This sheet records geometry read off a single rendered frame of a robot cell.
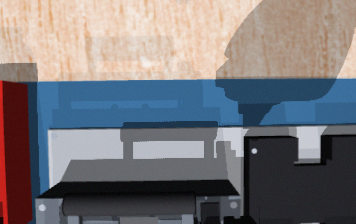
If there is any red bin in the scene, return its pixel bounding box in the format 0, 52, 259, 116
0, 80, 33, 224

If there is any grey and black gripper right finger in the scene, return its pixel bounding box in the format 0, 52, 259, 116
238, 216, 257, 224

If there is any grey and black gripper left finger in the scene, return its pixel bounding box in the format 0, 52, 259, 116
223, 216, 241, 224

